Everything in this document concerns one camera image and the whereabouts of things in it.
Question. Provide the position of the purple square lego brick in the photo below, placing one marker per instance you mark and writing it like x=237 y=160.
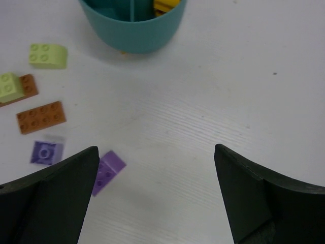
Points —
x=46 y=153

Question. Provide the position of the purple curved lego brick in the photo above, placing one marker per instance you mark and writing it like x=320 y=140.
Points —
x=109 y=167

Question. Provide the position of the teal round divided container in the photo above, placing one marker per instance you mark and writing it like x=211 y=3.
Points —
x=131 y=26

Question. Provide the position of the brown flat lego plate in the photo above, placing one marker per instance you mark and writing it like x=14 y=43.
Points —
x=41 y=117

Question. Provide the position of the light green curved lego brick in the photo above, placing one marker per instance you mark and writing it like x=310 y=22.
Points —
x=47 y=56

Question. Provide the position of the light green lego on brown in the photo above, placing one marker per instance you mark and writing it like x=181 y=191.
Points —
x=11 y=88

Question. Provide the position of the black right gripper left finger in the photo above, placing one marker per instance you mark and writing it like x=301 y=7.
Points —
x=49 y=206

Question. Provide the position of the brown lego plate under green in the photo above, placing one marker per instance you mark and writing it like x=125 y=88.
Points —
x=29 y=87

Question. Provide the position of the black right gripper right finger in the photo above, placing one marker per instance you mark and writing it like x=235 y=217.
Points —
x=264 y=206

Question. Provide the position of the yellow lego in container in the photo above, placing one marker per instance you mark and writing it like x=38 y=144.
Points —
x=163 y=6

